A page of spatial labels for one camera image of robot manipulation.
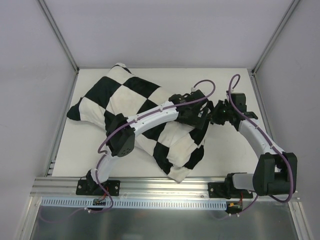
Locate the black white checkered pillowcase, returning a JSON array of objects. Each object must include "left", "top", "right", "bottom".
[{"left": 67, "top": 63, "right": 210, "bottom": 185}]

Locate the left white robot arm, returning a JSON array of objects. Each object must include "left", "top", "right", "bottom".
[{"left": 86, "top": 89, "right": 212, "bottom": 195}]

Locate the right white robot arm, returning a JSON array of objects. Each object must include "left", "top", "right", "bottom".
[{"left": 210, "top": 93, "right": 298, "bottom": 198}]

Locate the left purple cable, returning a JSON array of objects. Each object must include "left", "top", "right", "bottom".
[{"left": 96, "top": 79, "right": 216, "bottom": 191}]

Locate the purple cable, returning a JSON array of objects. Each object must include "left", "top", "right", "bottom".
[
  {"left": 96, "top": 79, "right": 216, "bottom": 191},
  {"left": 226, "top": 74, "right": 294, "bottom": 203}
]

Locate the right aluminium frame post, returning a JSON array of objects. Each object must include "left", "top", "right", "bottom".
[{"left": 251, "top": 0, "right": 302, "bottom": 75}]

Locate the aluminium frame post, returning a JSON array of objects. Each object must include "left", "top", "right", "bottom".
[
  {"left": 36, "top": 0, "right": 80, "bottom": 74},
  {"left": 251, "top": 0, "right": 302, "bottom": 75}
]

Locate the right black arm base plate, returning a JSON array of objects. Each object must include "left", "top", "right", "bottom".
[{"left": 207, "top": 182, "right": 253, "bottom": 200}]

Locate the aluminium mounting rail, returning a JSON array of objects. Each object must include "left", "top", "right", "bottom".
[{"left": 30, "top": 175, "right": 300, "bottom": 202}]

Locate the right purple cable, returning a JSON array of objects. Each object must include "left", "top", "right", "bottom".
[{"left": 226, "top": 74, "right": 294, "bottom": 203}]

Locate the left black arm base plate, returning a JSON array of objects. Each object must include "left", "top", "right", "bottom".
[{"left": 75, "top": 175, "right": 121, "bottom": 197}]

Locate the white slotted cable duct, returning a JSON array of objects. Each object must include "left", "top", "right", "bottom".
[{"left": 40, "top": 197, "right": 227, "bottom": 211}]

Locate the left aluminium frame post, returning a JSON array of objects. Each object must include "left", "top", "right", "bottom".
[{"left": 36, "top": 0, "right": 80, "bottom": 74}]

